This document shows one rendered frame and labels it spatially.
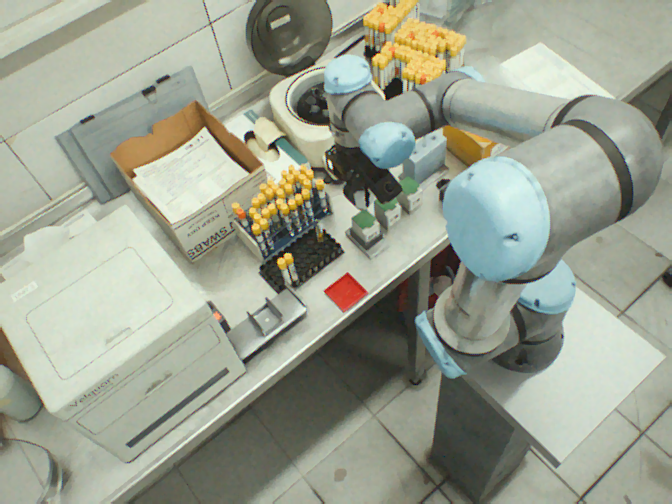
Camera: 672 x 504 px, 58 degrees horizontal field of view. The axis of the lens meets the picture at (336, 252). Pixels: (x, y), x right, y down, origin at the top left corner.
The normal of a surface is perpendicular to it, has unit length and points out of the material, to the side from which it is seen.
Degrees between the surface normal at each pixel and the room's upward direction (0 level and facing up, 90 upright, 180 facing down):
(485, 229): 84
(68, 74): 90
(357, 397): 0
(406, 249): 0
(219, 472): 0
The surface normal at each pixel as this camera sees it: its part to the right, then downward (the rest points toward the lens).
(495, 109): -0.86, -0.27
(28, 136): 0.63, 0.61
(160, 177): -0.08, -0.55
